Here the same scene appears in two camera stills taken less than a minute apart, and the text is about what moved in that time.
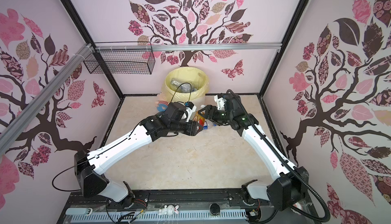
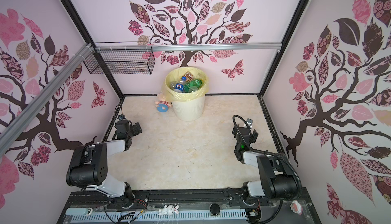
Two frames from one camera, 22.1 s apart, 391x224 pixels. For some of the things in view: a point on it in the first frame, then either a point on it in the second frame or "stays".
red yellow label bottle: [200, 119] → [189, 76]
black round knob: [215, 208] stays
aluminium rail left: [12, 129] stays
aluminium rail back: [111, 47] stays
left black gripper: [191, 129] → [134, 127]
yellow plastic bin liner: [196, 76] stays
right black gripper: [209, 109] → [253, 137]
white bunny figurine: [169, 210] stays
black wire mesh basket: [124, 58] stays
